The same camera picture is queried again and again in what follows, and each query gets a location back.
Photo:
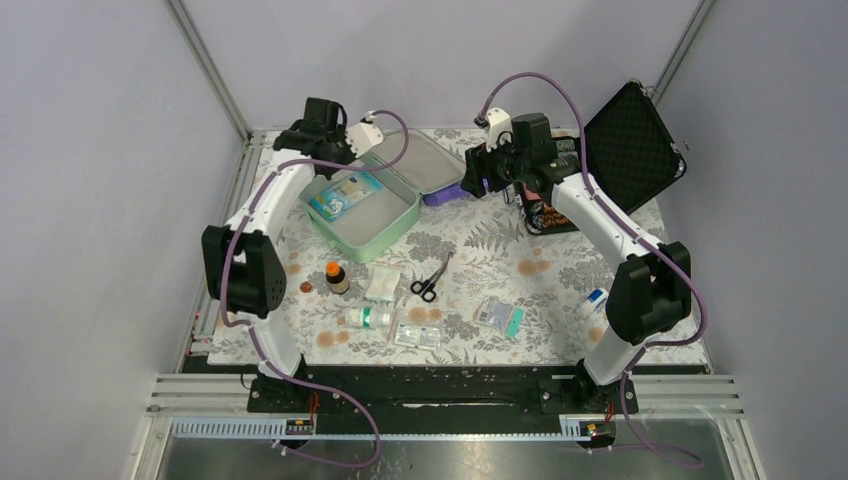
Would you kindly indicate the white bottle green label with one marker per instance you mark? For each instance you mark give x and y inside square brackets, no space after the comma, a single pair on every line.
[368,317]

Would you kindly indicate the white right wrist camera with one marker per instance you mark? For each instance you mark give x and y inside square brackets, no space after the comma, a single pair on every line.
[497,123]

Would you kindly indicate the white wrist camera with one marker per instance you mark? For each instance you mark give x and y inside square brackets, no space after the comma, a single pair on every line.
[497,123]
[363,137]

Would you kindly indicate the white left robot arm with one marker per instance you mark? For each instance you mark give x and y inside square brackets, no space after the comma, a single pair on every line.
[242,258]

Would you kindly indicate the black poker chip case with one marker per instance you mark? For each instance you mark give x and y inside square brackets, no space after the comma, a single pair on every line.
[631,156]

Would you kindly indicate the white gauze packet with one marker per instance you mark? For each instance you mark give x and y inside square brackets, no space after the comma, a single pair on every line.
[383,283]

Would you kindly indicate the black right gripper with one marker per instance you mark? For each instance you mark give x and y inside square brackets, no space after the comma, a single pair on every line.
[478,166]

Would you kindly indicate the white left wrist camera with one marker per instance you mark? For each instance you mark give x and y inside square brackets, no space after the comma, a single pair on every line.
[363,137]

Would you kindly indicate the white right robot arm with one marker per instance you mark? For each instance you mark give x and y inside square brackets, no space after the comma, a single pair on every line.
[650,293]

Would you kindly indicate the mint green medicine case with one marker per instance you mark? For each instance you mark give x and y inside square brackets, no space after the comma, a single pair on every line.
[374,224]

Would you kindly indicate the purple cylindrical tube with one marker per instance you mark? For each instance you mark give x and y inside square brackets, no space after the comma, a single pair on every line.
[445,195]

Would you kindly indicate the blue white wipes packet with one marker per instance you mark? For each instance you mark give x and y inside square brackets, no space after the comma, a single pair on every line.
[336,200]

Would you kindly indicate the blister pack plasters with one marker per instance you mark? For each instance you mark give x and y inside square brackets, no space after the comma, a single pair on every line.
[418,337]

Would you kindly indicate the brown bottle orange cap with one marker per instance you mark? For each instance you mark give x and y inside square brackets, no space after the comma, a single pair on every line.
[336,278]

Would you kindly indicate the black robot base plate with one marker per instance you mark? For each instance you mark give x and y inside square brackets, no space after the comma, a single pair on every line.
[432,400]

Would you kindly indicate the black scissors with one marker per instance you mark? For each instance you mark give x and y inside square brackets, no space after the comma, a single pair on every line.
[425,289]

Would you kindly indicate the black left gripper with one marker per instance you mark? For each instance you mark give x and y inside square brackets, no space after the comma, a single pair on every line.
[341,135]

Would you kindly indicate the small bag teal strip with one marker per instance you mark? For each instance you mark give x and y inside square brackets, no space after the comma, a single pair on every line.
[501,316]

